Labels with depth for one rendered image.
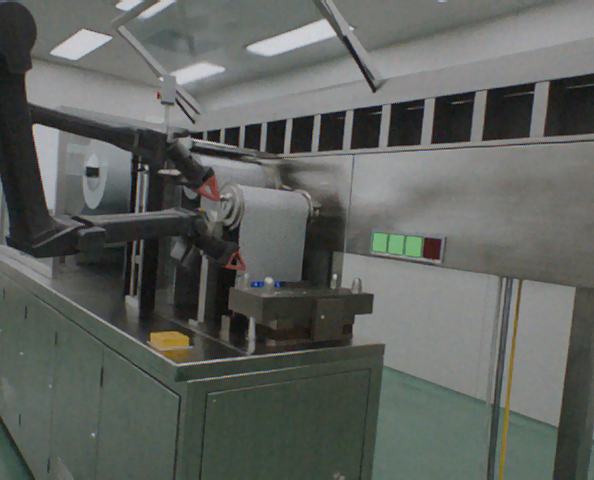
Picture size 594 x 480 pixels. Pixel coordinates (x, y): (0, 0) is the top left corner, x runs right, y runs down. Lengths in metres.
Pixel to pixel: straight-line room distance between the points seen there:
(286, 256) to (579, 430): 0.88
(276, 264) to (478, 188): 0.61
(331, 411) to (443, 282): 2.88
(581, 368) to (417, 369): 3.14
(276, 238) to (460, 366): 2.86
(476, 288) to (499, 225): 2.81
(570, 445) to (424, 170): 0.75
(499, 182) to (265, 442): 0.84
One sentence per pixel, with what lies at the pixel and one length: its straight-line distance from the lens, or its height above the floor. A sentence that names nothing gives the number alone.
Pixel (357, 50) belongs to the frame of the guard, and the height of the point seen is 1.72.
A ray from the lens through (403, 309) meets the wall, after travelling 4.55.
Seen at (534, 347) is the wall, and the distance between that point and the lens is 3.95.
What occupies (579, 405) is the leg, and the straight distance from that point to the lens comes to 1.46.
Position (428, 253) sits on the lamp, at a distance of 1.43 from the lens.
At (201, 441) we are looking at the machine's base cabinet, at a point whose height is 0.72.
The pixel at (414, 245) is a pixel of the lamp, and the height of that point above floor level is 1.19.
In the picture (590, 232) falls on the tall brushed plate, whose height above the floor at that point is 1.25.
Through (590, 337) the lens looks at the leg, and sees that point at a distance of 1.42.
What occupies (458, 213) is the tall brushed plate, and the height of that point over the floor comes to 1.28.
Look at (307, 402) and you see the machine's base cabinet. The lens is 1.45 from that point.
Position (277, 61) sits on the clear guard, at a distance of 1.90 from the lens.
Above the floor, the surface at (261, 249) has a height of 1.13.
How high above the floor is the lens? 1.23
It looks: 3 degrees down
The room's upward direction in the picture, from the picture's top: 5 degrees clockwise
